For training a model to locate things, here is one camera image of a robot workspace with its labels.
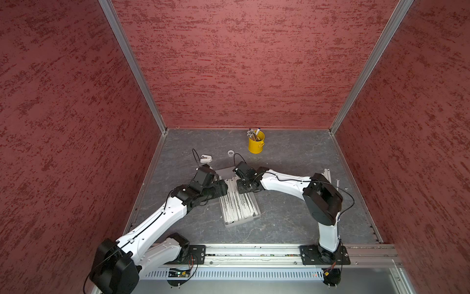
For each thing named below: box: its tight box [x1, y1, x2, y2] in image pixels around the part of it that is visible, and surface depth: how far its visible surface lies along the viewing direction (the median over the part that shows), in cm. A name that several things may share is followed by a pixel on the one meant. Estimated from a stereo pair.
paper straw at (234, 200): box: [230, 180, 240, 222], surface depth 89 cm
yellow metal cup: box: [247, 129, 265, 154], surface depth 105 cm
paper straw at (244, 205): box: [239, 192, 250, 219], surface depth 89 cm
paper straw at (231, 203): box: [227, 183, 236, 223], surface depth 89 cm
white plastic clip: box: [200, 154, 213, 164], surface depth 105 cm
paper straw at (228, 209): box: [223, 194, 233, 224], surface depth 87 cm
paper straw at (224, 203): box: [220, 196, 229, 225], surface depth 87 cm
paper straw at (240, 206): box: [236, 192, 247, 220], surface depth 88 cm
